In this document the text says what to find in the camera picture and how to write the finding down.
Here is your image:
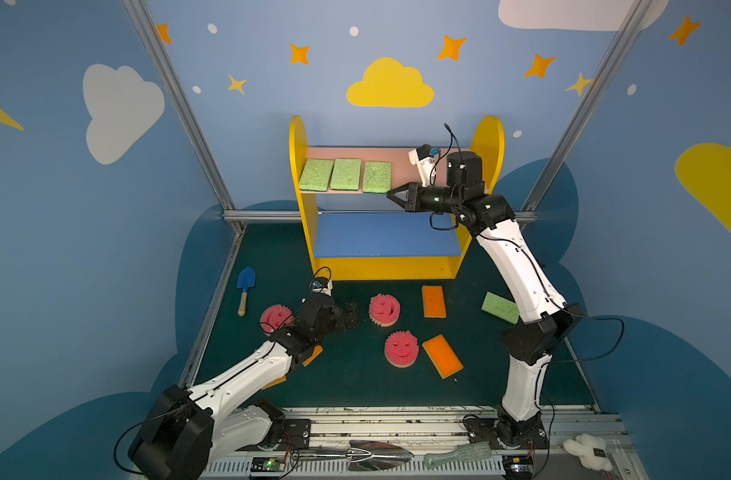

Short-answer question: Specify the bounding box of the green sponge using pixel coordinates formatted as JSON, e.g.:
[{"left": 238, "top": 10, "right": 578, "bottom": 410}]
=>
[
  {"left": 329, "top": 158, "right": 361, "bottom": 191},
  {"left": 362, "top": 161, "right": 393, "bottom": 194},
  {"left": 481, "top": 292, "right": 519, "bottom": 324},
  {"left": 299, "top": 159, "right": 334, "bottom": 192}
]

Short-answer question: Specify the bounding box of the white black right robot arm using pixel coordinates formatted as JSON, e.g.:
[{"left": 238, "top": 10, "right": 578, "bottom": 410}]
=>
[{"left": 387, "top": 145, "right": 581, "bottom": 426}]

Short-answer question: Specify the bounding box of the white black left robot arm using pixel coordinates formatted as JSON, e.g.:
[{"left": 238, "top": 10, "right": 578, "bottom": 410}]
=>
[{"left": 127, "top": 289, "right": 357, "bottom": 479}]

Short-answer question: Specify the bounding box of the yellow shelf with coloured boards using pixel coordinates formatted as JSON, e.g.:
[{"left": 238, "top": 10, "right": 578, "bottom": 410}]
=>
[{"left": 289, "top": 116, "right": 505, "bottom": 281}]

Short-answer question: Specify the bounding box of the orange sponge near shelf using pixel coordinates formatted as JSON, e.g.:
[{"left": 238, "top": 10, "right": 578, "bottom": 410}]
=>
[{"left": 421, "top": 285, "right": 447, "bottom": 319}]

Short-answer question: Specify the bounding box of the orange sponge tilted left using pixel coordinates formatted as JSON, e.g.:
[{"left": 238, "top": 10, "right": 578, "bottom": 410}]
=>
[{"left": 302, "top": 345, "right": 323, "bottom": 366}]

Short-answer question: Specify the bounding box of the pink smiley sponge left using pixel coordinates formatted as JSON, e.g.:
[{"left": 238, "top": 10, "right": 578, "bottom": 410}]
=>
[{"left": 259, "top": 304, "right": 294, "bottom": 336}]

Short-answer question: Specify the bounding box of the pink smiley sponge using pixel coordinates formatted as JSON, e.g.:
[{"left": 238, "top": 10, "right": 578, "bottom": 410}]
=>
[
  {"left": 259, "top": 304, "right": 294, "bottom": 336},
  {"left": 385, "top": 331, "right": 419, "bottom": 368},
  {"left": 369, "top": 294, "right": 401, "bottom": 327}
]

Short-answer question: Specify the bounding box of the pink smiley sponge centre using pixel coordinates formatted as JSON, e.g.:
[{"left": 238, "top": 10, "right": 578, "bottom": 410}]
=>
[{"left": 369, "top": 294, "right": 401, "bottom": 327}]

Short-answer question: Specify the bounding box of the orange sponge front left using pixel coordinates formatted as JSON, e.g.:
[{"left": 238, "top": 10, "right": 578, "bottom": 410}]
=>
[{"left": 262, "top": 376, "right": 287, "bottom": 390}]

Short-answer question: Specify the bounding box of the blue toy shovel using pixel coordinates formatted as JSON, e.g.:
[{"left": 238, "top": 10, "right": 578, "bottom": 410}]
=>
[{"left": 237, "top": 267, "right": 256, "bottom": 317}]

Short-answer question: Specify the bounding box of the pink smiley sponge front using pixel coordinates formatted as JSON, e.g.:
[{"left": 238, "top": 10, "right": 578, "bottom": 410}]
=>
[{"left": 385, "top": 331, "right": 419, "bottom": 368}]

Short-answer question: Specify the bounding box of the orange sponge front centre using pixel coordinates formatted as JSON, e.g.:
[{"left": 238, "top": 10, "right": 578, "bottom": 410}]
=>
[{"left": 421, "top": 334, "right": 463, "bottom": 379}]

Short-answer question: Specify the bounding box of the green sponge by extinguisher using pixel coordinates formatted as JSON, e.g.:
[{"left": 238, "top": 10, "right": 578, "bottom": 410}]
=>
[{"left": 481, "top": 292, "right": 519, "bottom": 324}]

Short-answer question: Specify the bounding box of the silver metal trowel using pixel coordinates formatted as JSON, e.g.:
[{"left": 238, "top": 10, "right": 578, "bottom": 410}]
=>
[{"left": 298, "top": 440, "right": 415, "bottom": 472}]

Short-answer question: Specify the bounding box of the left green circuit board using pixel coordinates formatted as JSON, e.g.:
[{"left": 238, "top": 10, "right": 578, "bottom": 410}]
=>
[{"left": 248, "top": 457, "right": 286, "bottom": 478}]

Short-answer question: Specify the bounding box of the green circuit board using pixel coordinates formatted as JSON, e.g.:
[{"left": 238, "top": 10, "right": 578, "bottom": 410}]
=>
[
  {"left": 501, "top": 456, "right": 535, "bottom": 480},
  {"left": 248, "top": 457, "right": 286, "bottom": 478}
]

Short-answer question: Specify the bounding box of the pale green brush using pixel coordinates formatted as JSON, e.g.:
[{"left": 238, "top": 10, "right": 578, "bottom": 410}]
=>
[{"left": 423, "top": 442, "right": 493, "bottom": 469}]

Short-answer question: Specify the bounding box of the right green circuit board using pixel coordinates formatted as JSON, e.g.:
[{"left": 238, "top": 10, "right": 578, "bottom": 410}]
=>
[{"left": 501, "top": 456, "right": 535, "bottom": 480}]

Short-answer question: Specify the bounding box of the white plush toy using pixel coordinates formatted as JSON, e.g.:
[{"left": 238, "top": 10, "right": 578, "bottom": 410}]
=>
[{"left": 563, "top": 433, "right": 613, "bottom": 472}]

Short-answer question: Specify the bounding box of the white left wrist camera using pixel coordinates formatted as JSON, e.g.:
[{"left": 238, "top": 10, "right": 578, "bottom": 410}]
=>
[{"left": 310, "top": 276, "right": 332, "bottom": 296}]

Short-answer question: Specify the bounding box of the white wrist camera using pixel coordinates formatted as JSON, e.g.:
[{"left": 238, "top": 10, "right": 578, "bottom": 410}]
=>
[
  {"left": 409, "top": 144, "right": 439, "bottom": 187},
  {"left": 310, "top": 276, "right": 332, "bottom": 296}
]

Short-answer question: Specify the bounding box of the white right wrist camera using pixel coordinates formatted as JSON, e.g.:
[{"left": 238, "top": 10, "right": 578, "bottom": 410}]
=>
[{"left": 409, "top": 144, "right": 439, "bottom": 187}]

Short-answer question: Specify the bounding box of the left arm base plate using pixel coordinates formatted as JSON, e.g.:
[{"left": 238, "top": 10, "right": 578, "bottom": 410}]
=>
[{"left": 256, "top": 418, "right": 311, "bottom": 451}]

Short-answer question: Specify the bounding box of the aluminium rail base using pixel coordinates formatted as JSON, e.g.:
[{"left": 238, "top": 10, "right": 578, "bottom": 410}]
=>
[{"left": 197, "top": 405, "right": 647, "bottom": 479}]

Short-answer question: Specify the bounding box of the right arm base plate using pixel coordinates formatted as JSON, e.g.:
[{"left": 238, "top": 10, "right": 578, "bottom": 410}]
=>
[{"left": 461, "top": 414, "right": 549, "bottom": 450}]

